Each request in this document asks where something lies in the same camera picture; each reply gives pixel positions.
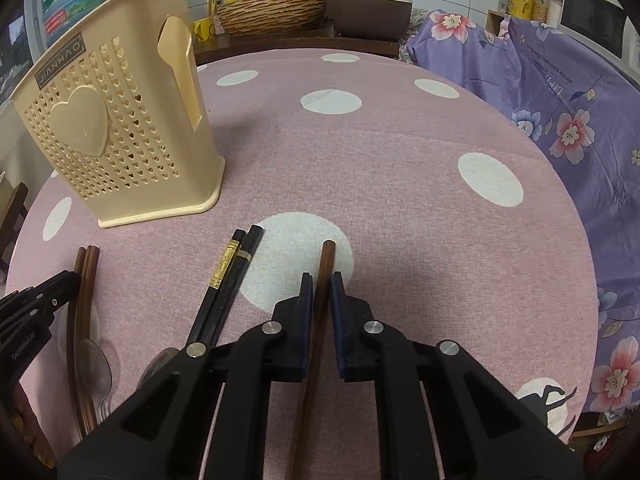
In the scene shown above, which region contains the black chopstick gold band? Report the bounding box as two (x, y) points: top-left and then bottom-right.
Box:
(210, 225), (264, 348)
(187, 230), (247, 348)

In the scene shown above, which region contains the metal spoon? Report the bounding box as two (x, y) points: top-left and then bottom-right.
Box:
(75, 340), (114, 406)
(139, 347), (178, 391)

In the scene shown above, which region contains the dark wooden stool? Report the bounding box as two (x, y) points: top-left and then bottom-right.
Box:
(0, 182), (29, 266)

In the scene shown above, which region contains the yellow mug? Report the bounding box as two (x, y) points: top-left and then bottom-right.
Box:
(192, 16), (217, 42)

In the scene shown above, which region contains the brown and white rice cooker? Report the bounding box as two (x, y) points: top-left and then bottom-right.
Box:
(325, 0), (413, 41)

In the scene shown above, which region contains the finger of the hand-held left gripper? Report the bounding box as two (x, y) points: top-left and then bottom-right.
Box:
(0, 270), (82, 333)

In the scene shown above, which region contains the beige plastic utensil holder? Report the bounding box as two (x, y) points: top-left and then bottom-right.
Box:
(11, 0), (227, 229)

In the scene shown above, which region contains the dark wooden counter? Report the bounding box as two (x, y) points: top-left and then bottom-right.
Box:
(192, 27), (401, 63)

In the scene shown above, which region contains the purple floral cloth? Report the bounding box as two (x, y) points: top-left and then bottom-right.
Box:
(405, 9), (640, 436)

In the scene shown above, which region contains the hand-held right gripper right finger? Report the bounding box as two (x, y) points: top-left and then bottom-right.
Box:
(330, 271), (586, 480)

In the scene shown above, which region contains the woven wicker basin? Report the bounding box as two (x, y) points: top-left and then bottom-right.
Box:
(216, 0), (328, 38)

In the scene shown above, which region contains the small wooden box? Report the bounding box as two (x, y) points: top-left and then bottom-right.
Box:
(486, 9), (507, 43)

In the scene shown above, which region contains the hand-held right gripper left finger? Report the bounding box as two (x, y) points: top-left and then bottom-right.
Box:
(57, 272), (315, 480)

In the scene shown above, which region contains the white microwave oven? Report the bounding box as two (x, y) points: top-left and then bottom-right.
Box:
(559, 0), (633, 61)

